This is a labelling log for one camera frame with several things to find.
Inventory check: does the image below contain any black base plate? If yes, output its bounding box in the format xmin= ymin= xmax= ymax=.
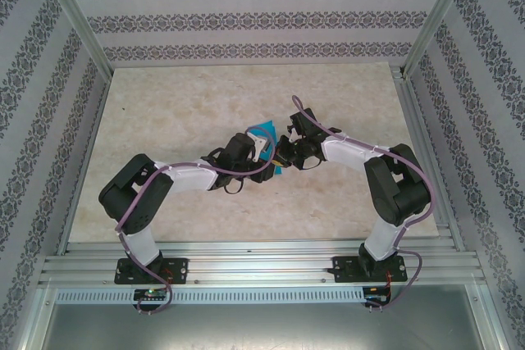
xmin=114 ymin=257 xmax=189 ymax=285
xmin=332 ymin=255 xmax=407 ymax=284

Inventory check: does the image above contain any aluminium frame post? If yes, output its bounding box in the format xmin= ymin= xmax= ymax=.
xmin=401 ymin=0 xmax=479 ymax=79
xmin=34 ymin=0 xmax=114 ymax=76

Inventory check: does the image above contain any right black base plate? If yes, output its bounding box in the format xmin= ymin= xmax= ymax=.
xmin=332 ymin=255 xmax=407 ymax=284

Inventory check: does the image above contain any long aluminium base rail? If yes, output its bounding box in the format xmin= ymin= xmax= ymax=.
xmin=39 ymin=241 xmax=487 ymax=288

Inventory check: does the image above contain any right small circuit board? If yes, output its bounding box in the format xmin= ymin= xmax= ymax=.
xmin=363 ymin=287 xmax=390 ymax=304

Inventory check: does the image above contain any grey metal sheet panel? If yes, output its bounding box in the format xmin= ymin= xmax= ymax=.
xmin=40 ymin=302 xmax=501 ymax=350

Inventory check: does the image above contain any aluminium side rail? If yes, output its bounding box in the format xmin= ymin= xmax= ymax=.
xmin=55 ymin=73 xmax=114 ymax=257
xmin=391 ymin=65 xmax=467 ymax=252

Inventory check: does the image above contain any left small circuit board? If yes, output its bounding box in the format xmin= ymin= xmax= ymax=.
xmin=134 ymin=288 xmax=167 ymax=302

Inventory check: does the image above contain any small circuit board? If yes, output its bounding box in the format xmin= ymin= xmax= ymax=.
xmin=134 ymin=288 xmax=167 ymax=302
xmin=363 ymin=287 xmax=390 ymax=304

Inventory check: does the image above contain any slotted grey cable duct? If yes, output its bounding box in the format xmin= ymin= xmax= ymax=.
xmin=55 ymin=287 xmax=366 ymax=305

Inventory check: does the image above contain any blue cloth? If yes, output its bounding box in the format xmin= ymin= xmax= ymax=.
xmin=247 ymin=119 xmax=285 ymax=177

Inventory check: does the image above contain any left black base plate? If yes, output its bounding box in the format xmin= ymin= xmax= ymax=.
xmin=114 ymin=257 xmax=189 ymax=285

